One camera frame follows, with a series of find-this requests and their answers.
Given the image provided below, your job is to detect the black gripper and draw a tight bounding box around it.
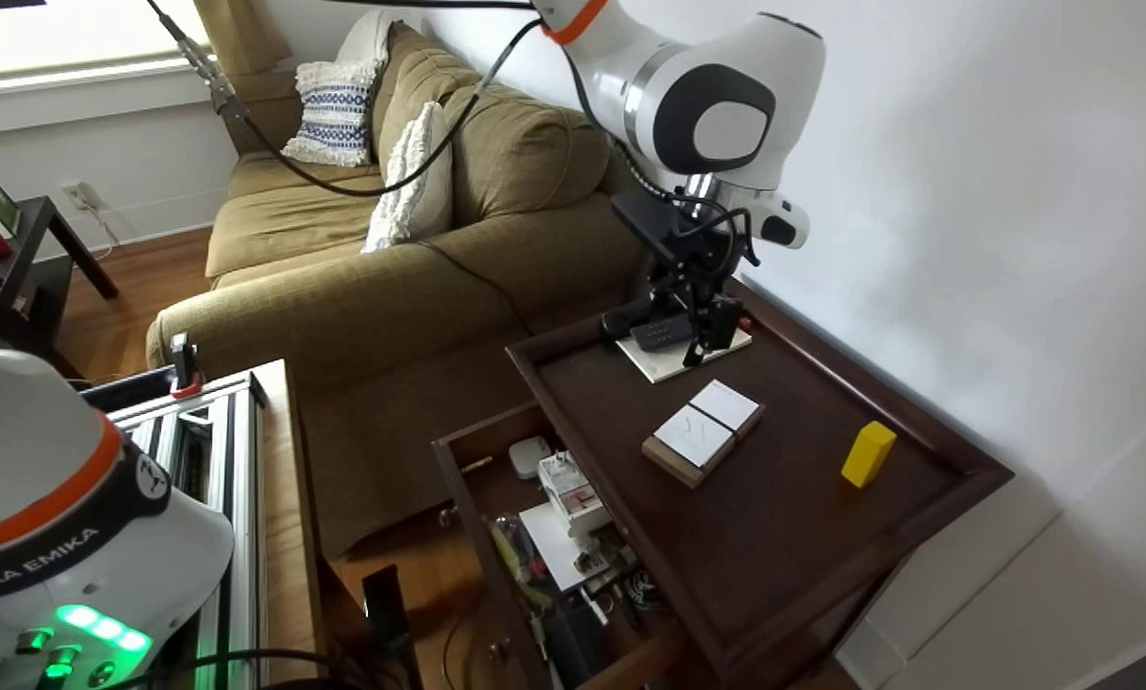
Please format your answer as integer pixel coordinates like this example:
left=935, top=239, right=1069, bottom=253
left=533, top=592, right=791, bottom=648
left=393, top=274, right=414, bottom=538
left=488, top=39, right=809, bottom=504
left=645, top=239, right=747, bottom=374

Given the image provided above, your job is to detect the brown note pad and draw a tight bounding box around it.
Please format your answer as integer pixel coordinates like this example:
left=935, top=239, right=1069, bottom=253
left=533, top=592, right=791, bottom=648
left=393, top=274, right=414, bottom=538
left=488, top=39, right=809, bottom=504
left=639, top=376, right=766, bottom=496

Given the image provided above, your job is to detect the black remote control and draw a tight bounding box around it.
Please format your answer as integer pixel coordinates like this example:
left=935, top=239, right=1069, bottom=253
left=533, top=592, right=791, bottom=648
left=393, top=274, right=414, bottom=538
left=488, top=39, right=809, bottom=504
left=597, top=305, right=701, bottom=358

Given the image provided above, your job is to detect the black silver rectangular device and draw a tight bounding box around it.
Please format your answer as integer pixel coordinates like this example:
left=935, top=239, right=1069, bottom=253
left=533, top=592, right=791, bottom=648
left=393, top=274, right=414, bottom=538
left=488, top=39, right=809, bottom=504
left=613, top=322, right=756, bottom=386

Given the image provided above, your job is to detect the yellow block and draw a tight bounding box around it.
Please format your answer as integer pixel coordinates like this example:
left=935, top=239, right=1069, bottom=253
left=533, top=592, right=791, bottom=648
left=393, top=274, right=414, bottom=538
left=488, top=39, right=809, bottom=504
left=835, top=420, right=902, bottom=491

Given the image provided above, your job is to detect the white box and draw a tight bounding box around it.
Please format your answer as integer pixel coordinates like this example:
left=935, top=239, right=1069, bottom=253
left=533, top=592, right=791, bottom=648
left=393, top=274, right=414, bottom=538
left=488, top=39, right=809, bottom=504
left=535, top=449, right=613, bottom=541

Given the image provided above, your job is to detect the dark wooden side table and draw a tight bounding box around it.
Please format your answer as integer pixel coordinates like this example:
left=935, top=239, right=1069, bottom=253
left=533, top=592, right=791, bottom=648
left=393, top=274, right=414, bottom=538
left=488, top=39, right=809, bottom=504
left=502, top=275, right=1014, bottom=688

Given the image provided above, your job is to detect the small white round device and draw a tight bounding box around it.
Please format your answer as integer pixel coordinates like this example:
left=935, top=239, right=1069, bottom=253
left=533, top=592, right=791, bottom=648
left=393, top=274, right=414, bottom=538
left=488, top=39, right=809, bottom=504
left=502, top=435, right=558, bottom=485

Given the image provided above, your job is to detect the olive fabric sofa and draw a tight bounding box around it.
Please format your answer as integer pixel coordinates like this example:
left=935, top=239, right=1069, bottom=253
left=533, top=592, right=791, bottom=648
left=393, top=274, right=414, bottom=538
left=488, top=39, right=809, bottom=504
left=143, top=20, right=650, bottom=561

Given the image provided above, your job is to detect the open wooden drawer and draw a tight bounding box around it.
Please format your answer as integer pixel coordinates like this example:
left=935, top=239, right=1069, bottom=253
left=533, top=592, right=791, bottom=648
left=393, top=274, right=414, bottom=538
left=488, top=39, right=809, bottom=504
left=429, top=399, right=699, bottom=690

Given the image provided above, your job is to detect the small black pouch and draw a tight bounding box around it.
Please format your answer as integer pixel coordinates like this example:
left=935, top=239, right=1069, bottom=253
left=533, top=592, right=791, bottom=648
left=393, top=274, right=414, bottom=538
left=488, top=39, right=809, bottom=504
left=542, top=595, right=628, bottom=688

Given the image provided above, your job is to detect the white pillow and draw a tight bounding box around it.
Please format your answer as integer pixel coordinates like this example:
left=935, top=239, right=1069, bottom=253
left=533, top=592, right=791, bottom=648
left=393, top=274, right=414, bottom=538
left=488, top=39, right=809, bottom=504
left=360, top=96, right=457, bottom=259

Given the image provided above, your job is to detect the black stand leg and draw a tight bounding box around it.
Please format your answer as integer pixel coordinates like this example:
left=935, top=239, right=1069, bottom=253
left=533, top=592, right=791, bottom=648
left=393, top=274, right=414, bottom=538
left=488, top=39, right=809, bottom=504
left=360, top=563, right=416, bottom=684

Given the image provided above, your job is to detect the striped knit pillow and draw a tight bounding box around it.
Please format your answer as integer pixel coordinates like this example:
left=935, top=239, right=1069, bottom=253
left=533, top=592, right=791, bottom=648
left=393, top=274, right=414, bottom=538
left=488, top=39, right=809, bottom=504
left=277, top=55, right=384, bottom=173

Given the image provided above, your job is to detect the wooden base board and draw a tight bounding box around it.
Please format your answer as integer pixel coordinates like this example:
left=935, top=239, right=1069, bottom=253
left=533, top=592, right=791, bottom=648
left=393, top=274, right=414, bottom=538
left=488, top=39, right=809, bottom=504
left=248, top=358, right=333, bottom=661

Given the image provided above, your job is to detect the red black clamp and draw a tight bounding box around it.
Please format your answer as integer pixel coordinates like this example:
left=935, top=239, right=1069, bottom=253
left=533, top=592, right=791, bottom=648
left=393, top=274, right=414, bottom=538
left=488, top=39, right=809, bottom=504
left=166, top=330, right=212, bottom=402

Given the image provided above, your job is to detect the black end table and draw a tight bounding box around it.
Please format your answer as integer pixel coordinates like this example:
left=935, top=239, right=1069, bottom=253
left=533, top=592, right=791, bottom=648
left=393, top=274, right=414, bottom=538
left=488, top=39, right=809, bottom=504
left=0, top=192, right=121, bottom=358

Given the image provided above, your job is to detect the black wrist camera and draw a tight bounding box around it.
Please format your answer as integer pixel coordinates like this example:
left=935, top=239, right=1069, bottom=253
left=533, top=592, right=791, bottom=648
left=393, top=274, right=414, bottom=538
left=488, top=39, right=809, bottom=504
left=604, top=184, right=695, bottom=264

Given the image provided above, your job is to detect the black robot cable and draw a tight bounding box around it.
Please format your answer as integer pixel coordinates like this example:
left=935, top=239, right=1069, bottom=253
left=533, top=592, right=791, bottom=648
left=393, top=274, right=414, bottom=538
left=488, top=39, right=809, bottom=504
left=146, top=0, right=552, bottom=202

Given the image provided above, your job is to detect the aluminium profile frame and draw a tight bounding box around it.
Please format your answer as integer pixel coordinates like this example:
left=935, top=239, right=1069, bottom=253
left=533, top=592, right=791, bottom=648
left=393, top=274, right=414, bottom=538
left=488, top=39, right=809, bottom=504
left=71, top=359, right=277, bottom=690

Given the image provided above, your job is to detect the white wall outlet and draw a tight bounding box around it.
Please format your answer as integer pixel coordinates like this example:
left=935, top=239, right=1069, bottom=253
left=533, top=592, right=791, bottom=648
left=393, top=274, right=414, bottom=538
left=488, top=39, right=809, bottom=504
left=57, top=177, right=102, bottom=220

